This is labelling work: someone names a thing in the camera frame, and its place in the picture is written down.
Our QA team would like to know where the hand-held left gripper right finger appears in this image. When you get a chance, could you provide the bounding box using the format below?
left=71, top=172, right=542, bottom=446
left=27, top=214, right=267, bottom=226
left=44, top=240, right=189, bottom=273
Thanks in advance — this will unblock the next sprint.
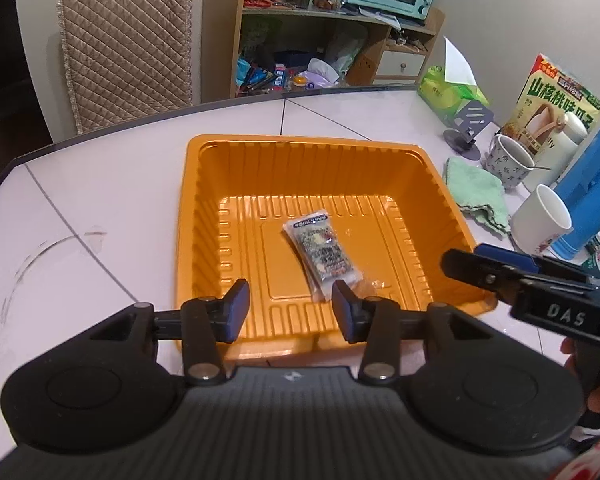
left=331, top=280, right=487, bottom=386

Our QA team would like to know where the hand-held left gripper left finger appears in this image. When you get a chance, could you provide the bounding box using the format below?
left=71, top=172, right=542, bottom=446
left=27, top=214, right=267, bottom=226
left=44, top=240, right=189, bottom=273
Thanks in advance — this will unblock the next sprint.
left=87, top=279, right=251, bottom=387

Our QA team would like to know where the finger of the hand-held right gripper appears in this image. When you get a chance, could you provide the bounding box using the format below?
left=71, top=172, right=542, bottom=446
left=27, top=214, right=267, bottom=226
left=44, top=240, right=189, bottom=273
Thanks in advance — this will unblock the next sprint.
left=440, top=248, right=524, bottom=306
left=474, top=242, right=597, bottom=281

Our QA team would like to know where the clear dark snack packet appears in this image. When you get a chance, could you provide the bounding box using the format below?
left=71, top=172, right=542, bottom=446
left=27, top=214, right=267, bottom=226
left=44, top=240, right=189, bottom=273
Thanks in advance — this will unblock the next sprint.
left=281, top=213, right=363, bottom=303

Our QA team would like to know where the orange plastic tray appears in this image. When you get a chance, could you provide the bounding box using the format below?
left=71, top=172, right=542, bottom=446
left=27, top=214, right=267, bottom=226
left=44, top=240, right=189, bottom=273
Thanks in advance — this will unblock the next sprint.
left=172, top=134, right=498, bottom=363

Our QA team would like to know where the person's right hand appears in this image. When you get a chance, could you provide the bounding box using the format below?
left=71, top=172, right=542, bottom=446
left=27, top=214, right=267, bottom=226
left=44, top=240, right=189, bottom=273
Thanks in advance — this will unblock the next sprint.
left=560, top=335, right=600, bottom=430

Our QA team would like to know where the white mug with print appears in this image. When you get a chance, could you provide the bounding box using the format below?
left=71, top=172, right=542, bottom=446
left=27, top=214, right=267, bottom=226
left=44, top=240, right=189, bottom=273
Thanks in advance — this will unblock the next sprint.
left=510, top=183, right=574, bottom=257

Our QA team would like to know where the green cloth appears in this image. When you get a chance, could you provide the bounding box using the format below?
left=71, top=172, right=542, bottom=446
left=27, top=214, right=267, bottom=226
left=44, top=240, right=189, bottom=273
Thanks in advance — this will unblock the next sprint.
left=443, top=156, right=512, bottom=235

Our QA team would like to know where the patterned grey mug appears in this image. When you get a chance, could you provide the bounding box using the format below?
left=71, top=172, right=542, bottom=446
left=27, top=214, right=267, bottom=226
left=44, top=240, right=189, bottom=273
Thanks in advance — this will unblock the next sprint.
left=481, top=134, right=537, bottom=191

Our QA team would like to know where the blue thermos jug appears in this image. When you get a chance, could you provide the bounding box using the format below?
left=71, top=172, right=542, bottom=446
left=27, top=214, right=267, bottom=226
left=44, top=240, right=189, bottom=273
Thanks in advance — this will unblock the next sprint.
left=550, top=94, right=600, bottom=262

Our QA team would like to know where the white lidded jar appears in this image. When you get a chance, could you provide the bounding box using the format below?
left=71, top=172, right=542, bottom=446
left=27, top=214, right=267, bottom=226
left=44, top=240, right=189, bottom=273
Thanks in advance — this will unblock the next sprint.
left=544, top=109, right=589, bottom=162

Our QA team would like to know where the grey phone stand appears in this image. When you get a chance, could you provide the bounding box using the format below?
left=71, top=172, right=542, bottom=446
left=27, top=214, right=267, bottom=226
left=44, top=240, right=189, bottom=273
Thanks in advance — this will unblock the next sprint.
left=443, top=100, right=496, bottom=161

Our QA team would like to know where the red patterned clothing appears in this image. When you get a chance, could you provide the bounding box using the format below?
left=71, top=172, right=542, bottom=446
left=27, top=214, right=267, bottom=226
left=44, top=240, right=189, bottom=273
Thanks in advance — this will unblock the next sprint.
left=549, top=439, right=600, bottom=480

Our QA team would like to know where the cream and red snack box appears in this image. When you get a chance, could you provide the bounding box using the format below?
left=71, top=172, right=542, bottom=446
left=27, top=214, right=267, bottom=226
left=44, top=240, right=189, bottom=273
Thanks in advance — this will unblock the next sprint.
left=500, top=53, right=600, bottom=159

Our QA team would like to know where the green tissue pack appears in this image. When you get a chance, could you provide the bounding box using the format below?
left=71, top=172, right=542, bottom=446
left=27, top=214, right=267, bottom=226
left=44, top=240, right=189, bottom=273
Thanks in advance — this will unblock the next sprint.
left=418, top=35, right=492, bottom=129

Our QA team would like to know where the white shelf drawer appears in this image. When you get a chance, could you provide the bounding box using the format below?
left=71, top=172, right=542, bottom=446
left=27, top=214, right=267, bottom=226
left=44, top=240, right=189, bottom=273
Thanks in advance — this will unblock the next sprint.
left=380, top=50, right=429, bottom=79

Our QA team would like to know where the white plastic bag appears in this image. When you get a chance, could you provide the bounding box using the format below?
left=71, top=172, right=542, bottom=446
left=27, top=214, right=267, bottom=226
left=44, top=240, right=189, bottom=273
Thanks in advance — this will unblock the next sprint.
left=324, top=34, right=369, bottom=74

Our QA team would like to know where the wooden shelf unit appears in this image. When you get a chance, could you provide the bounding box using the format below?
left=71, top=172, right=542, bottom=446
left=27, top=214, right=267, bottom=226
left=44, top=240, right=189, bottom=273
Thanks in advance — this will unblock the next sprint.
left=202, top=0, right=447, bottom=99

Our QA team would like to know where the chair with beige quilted cover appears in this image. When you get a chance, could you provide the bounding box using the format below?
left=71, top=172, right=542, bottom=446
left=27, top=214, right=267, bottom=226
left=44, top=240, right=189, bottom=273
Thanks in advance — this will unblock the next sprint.
left=56, top=0, right=197, bottom=136

